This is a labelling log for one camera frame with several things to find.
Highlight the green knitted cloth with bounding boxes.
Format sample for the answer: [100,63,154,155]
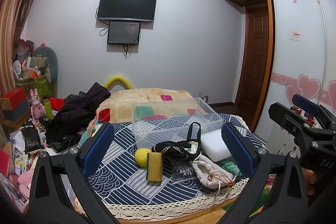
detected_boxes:
[219,157,242,176]

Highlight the white drawstring pouch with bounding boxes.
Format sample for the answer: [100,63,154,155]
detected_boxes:
[191,155,235,190]

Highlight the white foam block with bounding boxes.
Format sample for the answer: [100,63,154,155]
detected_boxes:
[201,129,231,162]

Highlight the black mesh bag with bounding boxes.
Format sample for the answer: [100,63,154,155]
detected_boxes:
[151,122,202,161]

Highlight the yellow green sponge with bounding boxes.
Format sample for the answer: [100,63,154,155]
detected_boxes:
[146,152,163,182]

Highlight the grey gloves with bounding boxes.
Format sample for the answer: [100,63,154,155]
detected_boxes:
[168,158,197,185]

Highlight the brown wooden door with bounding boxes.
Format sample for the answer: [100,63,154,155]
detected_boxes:
[236,4,269,121]

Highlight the blue white patterned tablecloth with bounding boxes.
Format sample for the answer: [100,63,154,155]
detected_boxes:
[76,113,268,219]

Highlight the green bottle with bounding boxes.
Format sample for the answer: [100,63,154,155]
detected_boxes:
[44,99,54,119]

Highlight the white wardrobe with hearts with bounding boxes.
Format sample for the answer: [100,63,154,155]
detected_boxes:
[255,0,335,141]

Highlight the pink rabbit toy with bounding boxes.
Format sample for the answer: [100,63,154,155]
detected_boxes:
[30,88,45,120]

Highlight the dark clothes pile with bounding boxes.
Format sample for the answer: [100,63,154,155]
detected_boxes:
[45,82,110,153]

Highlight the red box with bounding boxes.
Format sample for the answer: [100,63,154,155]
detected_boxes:
[0,88,27,111]

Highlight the beige patterned blanket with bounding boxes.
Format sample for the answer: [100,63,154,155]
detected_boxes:
[87,88,198,133]

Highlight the green cardboard box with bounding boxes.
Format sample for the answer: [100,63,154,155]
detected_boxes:
[15,75,54,99]

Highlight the grey green neck pillow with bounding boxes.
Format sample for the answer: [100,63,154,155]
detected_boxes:
[34,46,58,84]

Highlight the clear plastic storage box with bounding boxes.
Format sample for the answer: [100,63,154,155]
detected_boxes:
[131,98,223,149]

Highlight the yellow foam tube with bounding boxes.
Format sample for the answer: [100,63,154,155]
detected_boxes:
[104,75,133,90]

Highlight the striped brown curtain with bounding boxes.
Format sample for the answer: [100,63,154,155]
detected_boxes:
[1,0,33,95]

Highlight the small black wall monitor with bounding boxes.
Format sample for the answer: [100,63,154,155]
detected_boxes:
[107,21,141,45]

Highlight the large black wall television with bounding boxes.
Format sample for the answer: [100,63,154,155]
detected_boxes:
[97,0,157,22]

